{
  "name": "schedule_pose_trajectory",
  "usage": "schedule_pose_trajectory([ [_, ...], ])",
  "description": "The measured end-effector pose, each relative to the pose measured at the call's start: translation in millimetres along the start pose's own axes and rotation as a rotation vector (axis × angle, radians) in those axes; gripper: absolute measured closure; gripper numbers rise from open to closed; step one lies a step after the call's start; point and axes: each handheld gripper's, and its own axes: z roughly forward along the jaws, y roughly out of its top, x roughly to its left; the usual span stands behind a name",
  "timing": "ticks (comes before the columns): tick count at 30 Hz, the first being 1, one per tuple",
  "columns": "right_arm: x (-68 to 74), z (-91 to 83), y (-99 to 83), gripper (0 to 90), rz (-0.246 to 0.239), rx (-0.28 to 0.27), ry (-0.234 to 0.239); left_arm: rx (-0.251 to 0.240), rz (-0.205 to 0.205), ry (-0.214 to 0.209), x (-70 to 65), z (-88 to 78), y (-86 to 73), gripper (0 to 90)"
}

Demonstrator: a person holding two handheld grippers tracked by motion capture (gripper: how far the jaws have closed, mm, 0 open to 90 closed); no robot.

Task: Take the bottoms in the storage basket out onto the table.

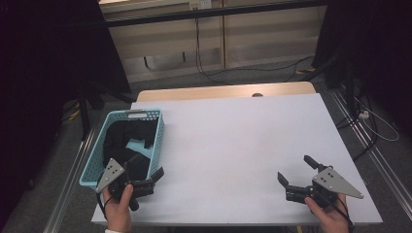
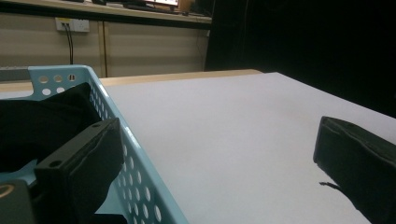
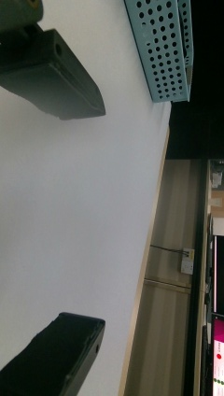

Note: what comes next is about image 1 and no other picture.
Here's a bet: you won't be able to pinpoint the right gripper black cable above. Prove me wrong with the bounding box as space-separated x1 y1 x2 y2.
329 195 356 233

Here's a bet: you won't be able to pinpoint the white floor cable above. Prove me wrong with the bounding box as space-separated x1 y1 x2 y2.
354 96 400 143

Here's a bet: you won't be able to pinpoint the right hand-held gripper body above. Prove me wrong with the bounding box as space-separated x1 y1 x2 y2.
286 166 364 208

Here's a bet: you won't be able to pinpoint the black pants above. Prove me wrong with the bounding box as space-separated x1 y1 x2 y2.
102 118 158 183

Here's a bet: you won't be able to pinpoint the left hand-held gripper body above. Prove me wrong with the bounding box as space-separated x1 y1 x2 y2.
95 157 155 212

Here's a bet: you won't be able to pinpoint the white wall socket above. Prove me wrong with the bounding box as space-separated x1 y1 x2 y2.
189 0 213 11

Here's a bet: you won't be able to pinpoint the person's right hand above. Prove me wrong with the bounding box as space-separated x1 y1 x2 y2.
304 192 353 233

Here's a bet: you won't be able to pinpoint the aluminium floor rail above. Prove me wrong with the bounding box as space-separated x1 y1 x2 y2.
42 127 98 233
329 88 412 212

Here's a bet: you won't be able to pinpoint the black horizontal bar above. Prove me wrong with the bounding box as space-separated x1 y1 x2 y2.
105 0 328 28

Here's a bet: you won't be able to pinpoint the narrow black curtain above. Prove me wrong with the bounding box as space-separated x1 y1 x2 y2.
312 0 412 137

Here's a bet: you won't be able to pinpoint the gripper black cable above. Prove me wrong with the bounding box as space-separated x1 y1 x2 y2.
95 191 113 221
329 195 356 233

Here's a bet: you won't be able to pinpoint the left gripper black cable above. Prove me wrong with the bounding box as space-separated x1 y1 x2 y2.
95 191 113 221

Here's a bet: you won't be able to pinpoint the wooden table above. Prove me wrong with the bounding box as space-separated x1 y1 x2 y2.
135 81 317 103

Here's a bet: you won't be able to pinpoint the beige wooden cabinet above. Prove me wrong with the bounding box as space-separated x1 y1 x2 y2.
100 0 327 83

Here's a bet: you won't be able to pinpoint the white table cover sheet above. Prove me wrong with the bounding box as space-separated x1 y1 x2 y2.
91 92 384 226

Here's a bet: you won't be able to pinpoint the person's left hand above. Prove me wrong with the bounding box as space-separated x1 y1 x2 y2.
102 183 134 233

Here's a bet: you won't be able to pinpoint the black metal stand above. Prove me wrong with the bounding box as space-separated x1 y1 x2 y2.
299 52 358 115
76 82 137 142

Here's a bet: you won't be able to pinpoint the wide black curtain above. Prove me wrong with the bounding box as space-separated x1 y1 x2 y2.
0 0 132 227

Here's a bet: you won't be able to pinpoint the light blue plastic basket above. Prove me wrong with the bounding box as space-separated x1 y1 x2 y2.
79 109 165 192

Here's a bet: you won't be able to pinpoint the black floor cable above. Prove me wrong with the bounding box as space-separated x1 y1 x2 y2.
334 93 380 163

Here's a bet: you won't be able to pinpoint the black hanging wall cable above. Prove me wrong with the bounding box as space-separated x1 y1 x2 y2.
193 8 315 85

